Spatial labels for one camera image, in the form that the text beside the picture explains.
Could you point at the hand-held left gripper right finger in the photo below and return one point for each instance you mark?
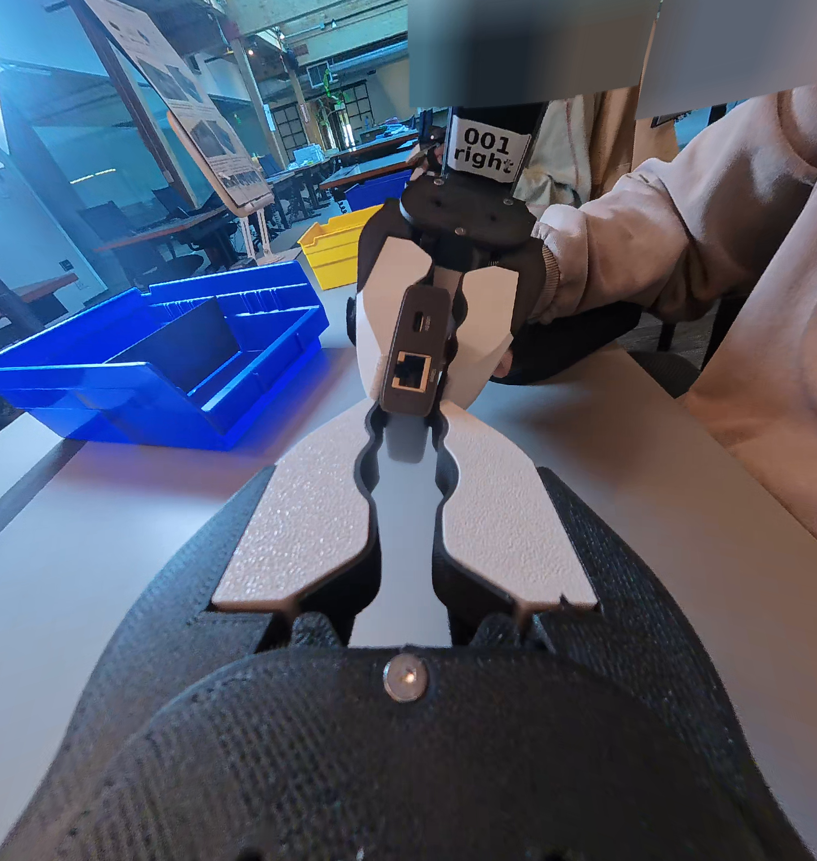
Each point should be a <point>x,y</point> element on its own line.
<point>509,524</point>

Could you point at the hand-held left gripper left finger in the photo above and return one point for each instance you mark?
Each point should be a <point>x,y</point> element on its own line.
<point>300,524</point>

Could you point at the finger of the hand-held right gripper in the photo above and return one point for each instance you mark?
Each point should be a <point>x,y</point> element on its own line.
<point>489,316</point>
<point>388,282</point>

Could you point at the grey ethernet adapter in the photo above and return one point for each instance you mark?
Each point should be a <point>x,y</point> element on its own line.
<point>408,329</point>

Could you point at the person's right forearm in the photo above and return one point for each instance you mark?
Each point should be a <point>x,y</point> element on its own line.
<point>650,229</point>

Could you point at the person's right hand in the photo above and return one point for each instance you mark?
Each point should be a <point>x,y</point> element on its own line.
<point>570,343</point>

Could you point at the yellow plastic bin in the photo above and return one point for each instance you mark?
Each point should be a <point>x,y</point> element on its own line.
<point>334,252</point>

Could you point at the blue plastic bin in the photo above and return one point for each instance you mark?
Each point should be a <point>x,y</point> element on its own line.
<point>112,390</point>
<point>374,192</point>

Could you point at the wooden poster display board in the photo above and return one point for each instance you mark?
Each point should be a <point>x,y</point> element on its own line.
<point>179,87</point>

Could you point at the person's beige hoodie torso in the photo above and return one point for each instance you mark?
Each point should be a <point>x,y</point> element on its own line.
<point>785,403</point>

